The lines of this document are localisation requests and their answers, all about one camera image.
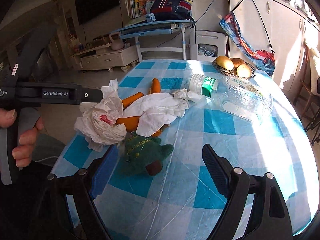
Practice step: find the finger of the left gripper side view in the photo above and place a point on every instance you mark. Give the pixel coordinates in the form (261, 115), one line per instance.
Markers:
(91, 95)

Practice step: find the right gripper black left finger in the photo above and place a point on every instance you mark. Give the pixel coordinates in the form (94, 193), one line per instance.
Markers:
(84, 186)

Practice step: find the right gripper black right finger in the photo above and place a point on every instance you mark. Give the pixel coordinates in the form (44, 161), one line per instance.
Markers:
(269, 217)

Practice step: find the white tissue red print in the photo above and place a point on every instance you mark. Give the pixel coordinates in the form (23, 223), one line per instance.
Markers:
(98, 122)

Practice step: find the large orange peel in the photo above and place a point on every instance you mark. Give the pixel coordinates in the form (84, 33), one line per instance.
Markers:
(131, 123)

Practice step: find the person's left hand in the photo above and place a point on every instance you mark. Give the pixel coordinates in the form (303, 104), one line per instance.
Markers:
(27, 141)

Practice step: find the long orange peel piece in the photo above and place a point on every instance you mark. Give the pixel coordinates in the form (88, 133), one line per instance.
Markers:
(128, 101)

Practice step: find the cream tv cabinet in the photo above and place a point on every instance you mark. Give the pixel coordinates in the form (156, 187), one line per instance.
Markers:
(104, 58)

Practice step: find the grey upholstered stool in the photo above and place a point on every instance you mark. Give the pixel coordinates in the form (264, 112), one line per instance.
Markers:
(47, 150)

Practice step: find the pink kettlebell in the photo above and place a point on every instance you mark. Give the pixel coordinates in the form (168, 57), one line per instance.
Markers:
(116, 41)

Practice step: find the curved orange peel piece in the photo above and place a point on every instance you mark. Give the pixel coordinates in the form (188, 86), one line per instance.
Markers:
(155, 86)

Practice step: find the large white crumpled napkin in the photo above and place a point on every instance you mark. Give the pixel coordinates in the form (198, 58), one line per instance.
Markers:
(158, 109)

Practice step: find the blue white checkered tablecloth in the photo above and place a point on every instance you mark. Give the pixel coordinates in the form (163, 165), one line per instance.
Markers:
(182, 202)

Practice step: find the blue children's study desk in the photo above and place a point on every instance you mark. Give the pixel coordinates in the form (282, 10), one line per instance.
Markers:
(156, 28)

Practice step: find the row of books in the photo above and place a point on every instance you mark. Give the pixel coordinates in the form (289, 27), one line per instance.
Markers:
(137, 8)

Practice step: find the wooden chair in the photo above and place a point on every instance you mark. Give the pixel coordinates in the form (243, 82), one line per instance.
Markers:
(310, 110)

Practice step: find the navy red school backpack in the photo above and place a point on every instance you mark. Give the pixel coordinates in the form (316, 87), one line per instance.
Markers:
(172, 10)

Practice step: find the clear plastic bottle green label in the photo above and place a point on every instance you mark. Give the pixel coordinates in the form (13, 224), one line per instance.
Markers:
(234, 95)

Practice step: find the white air purifier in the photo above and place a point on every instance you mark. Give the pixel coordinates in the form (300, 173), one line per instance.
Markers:
(207, 45)

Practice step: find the yellow pear left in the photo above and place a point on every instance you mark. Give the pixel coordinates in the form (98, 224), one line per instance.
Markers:
(224, 62)

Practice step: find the yellow pear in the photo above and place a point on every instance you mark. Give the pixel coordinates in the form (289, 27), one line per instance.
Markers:
(224, 62)
(244, 71)

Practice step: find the wicker fruit basket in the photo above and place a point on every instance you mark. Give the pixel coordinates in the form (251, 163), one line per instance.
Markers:
(233, 72)

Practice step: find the yellow pear right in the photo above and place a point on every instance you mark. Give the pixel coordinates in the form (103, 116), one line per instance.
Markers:
(244, 71)

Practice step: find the brown pear middle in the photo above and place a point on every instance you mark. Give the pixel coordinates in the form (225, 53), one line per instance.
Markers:
(237, 62)

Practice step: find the colourful hanging bag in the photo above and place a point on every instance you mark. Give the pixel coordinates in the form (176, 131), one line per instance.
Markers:
(262, 59)

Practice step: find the white cabinet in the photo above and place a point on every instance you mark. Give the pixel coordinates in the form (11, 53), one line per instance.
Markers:
(274, 24)

